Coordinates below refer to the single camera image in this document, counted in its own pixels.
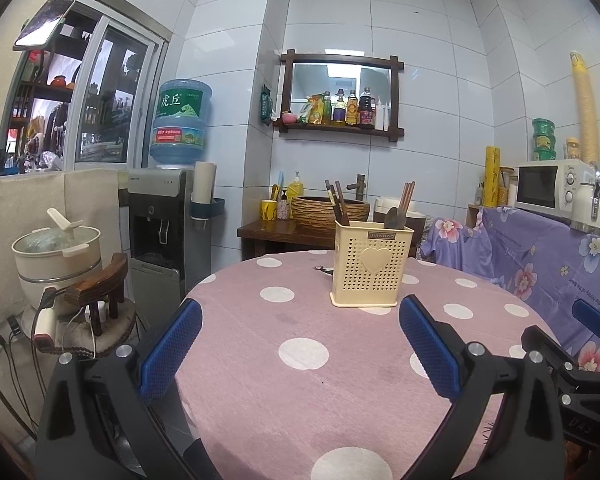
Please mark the wicker basket sink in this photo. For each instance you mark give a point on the wicker basket sink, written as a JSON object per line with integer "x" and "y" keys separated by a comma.
{"x": 330, "y": 215}

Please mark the purple floral cloth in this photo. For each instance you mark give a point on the purple floral cloth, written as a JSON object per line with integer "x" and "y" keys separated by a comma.
{"x": 530, "y": 255}

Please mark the glass jar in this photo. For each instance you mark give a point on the glass jar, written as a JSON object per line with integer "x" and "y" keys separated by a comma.
{"x": 508, "y": 187}

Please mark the blue label bottle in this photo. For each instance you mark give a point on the blue label bottle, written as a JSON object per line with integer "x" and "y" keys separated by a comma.
{"x": 339, "y": 110}

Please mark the mounted smartphone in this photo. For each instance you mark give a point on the mounted smartphone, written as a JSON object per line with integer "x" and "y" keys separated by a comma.
{"x": 42, "y": 22}

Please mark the cream electric cooking pot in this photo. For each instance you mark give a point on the cream electric cooking pot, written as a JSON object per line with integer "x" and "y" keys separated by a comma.
{"x": 55, "y": 260}

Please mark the bamboo style faucet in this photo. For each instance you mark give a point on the bamboo style faucet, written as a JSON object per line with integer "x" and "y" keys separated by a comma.
{"x": 360, "y": 187}

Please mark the small black object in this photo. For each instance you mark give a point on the small black object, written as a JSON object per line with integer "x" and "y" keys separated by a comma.
{"x": 324, "y": 269}

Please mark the aluminium sliding window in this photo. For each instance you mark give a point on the aluminium sliding window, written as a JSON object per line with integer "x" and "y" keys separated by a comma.
{"x": 94, "y": 85}

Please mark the black chopstick with gold band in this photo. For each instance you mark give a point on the black chopstick with gold band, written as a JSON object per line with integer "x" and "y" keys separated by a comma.
{"x": 330, "y": 195}

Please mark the pink bowl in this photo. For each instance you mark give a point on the pink bowl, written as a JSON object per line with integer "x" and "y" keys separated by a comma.
{"x": 289, "y": 118}

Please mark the yellow lid jar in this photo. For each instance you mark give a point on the yellow lid jar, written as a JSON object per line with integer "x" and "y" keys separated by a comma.
{"x": 573, "y": 150}

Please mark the white slim bottle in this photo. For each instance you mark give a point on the white slim bottle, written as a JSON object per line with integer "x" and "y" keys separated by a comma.
{"x": 383, "y": 115}

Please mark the black chopstick with gold pattern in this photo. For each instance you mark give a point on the black chopstick with gold pattern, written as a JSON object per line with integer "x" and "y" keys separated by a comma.
{"x": 337, "y": 205}

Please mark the yellow soap pump bottle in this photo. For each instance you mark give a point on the yellow soap pump bottle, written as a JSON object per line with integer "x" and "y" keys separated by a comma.
{"x": 295, "y": 192}

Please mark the white plastic jug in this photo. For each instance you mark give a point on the white plastic jug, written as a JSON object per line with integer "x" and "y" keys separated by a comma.
{"x": 582, "y": 205}

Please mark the white charger plug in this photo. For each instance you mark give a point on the white charger plug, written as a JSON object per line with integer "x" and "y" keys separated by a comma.
{"x": 88, "y": 314}

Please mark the tall yellow paper cup stack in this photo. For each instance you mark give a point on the tall yellow paper cup stack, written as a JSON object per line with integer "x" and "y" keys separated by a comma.
{"x": 585, "y": 110}

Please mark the small wooden box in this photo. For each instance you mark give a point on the small wooden box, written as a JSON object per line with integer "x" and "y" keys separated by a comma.
{"x": 474, "y": 215}

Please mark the pink polka-dot round table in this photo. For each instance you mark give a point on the pink polka-dot round table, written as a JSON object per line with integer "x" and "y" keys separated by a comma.
{"x": 280, "y": 320}

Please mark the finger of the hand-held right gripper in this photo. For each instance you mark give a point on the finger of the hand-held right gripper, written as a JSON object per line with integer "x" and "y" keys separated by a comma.
{"x": 542, "y": 342}
{"x": 592, "y": 319}

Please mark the brown wooden chopstick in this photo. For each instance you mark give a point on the brown wooden chopstick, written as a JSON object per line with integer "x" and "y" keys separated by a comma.
{"x": 403, "y": 205}
{"x": 410, "y": 200}

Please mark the white microwave oven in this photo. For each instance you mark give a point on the white microwave oven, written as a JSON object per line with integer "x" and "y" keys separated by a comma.
{"x": 535, "y": 187}

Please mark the yellow wrap roll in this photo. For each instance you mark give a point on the yellow wrap roll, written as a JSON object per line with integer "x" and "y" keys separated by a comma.
{"x": 491, "y": 175}

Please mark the dark brown chopstick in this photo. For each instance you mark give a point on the dark brown chopstick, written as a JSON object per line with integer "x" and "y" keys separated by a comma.
{"x": 341, "y": 195}

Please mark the amber sauce bottle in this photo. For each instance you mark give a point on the amber sauce bottle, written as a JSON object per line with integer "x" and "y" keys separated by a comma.
{"x": 352, "y": 110}

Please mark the round cushioned stool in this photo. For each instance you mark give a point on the round cushioned stool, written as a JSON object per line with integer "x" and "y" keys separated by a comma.
{"x": 112, "y": 331}

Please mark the blue water jug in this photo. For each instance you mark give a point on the blue water jug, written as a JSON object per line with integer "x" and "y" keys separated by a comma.
{"x": 180, "y": 125}

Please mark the small floral pump bottle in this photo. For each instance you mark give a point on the small floral pump bottle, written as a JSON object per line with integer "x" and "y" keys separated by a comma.
{"x": 282, "y": 211}

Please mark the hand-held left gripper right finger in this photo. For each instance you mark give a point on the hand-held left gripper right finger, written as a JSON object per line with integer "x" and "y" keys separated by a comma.
{"x": 427, "y": 345}

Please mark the dark wooden counter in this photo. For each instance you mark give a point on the dark wooden counter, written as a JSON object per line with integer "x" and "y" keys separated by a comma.
{"x": 270, "y": 232}

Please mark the green instant noodle bowl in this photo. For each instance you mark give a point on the green instant noodle bowl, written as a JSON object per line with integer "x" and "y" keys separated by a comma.
{"x": 545, "y": 154}
{"x": 543, "y": 130}

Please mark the small dark wooden stool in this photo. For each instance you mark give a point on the small dark wooden stool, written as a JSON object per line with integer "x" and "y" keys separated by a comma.
{"x": 100, "y": 280}

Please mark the blue wall holder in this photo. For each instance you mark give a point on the blue wall holder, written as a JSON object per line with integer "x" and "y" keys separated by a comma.
{"x": 207, "y": 208}

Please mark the yellow seasoning packet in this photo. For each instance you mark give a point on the yellow seasoning packet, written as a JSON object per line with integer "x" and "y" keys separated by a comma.
{"x": 312, "y": 110}

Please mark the wooden wall shelf with mirror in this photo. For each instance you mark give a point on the wooden wall shelf with mirror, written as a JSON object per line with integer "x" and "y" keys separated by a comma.
{"x": 340, "y": 75}

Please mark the grey water dispenser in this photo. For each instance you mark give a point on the grey water dispenser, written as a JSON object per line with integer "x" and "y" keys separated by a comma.
{"x": 155, "y": 210}

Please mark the white and red device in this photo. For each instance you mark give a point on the white and red device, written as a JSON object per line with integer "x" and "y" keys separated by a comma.
{"x": 45, "y": 325}

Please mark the green packet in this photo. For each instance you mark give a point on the green packet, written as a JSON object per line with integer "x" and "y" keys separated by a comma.
{"x": 266, "y": 105}

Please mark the cream and brown rice cooker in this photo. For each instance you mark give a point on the cream and brown rice cooker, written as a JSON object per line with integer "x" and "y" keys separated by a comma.
{"x": 378, "y": 206}

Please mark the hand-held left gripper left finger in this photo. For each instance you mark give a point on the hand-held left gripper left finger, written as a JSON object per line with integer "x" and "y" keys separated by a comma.
{"x": 172, "y": 345}

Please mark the white paper roll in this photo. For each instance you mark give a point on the white paper roll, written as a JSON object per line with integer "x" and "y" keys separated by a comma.
{"x": 204, "y": 180}

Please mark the cream plastic utensil holder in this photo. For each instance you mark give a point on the cream plastic utensil holder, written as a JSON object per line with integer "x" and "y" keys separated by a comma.
{"x": 370, "y": 270}

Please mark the green glass bottle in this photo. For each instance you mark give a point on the green glass bottle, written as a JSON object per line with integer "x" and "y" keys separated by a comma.
{"x": 327, "y": 107}

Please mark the dark soy sauce bottle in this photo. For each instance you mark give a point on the dark soy sauce bottle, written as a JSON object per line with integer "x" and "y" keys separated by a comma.
{"x": 366, "y": 110}

